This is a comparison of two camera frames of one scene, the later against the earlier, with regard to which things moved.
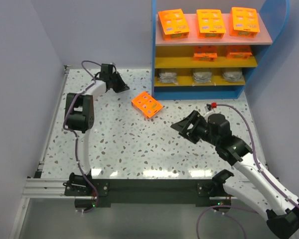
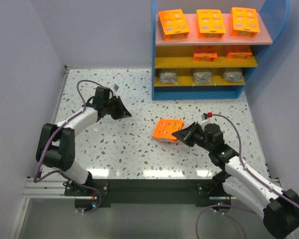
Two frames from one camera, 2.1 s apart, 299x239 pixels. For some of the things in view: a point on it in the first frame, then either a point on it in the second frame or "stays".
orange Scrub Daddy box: [146, 105] -> [164, 128]
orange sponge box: [174, 24] stays
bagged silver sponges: [167, 77] stays
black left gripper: [115, 81] -> [115, 107]
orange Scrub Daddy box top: [243, 22] stays
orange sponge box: [210, 23] stays
